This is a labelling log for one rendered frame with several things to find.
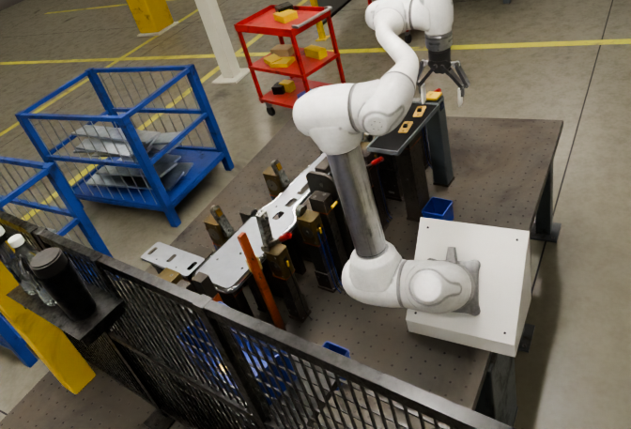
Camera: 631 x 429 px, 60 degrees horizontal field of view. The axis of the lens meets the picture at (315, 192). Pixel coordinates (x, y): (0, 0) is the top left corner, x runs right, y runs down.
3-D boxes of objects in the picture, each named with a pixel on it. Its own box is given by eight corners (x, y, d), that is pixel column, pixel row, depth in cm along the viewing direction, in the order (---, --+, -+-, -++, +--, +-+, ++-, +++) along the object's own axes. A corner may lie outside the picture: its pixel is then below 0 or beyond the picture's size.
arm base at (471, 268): (481, 247, 179) (476, 247, 174) (480, 315, 176) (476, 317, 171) (426, 246, 188) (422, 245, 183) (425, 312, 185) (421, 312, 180)
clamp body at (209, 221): (235, 270, 242) (207, 210, 223) (253, 278, 235) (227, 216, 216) (224, 281, 238) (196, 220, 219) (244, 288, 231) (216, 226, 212)
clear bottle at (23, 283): (42, 274, 146) (0, 218, 134) (54, 281, 142) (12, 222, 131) (22, 291, 142) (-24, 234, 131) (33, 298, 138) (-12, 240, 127)
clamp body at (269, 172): (285, 223, 261) (265, 164, 241) (305, 229, 254) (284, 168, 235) (278, 232, 257) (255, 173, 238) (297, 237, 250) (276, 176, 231)
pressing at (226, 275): (374, 98, 280) (373, 95, 280) (413, 101, 267) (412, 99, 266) (188, 279, 199) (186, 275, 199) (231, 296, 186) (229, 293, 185)
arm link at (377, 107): (410, 64, 140) (362, 70, 147) (390, 102, 128) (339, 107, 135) (421, 107, 147) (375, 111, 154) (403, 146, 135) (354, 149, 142)
